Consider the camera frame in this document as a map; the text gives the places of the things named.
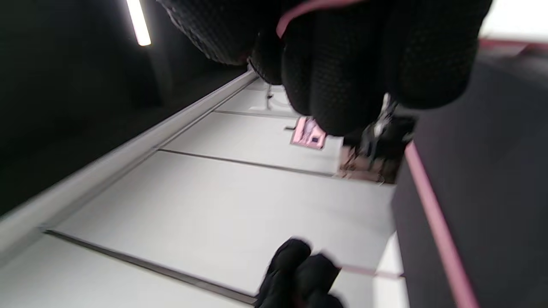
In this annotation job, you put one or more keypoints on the person's left hand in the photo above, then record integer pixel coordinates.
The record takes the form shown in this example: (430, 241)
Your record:
(299, 278)

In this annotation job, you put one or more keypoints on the person's right hand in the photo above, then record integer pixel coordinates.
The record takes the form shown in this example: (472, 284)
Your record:
(342, 51)

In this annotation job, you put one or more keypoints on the pink ribbon bow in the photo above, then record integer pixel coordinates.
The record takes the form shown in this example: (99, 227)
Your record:
(436, 231)

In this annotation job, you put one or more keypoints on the black gift box lid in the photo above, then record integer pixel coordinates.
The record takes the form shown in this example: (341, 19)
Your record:
(483, 171)

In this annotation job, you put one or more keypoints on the large mounted monitor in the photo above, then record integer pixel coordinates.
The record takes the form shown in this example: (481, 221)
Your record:
(309, 133)

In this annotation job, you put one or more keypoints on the long ceiling light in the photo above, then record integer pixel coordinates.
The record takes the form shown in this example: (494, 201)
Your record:
(138, 21)

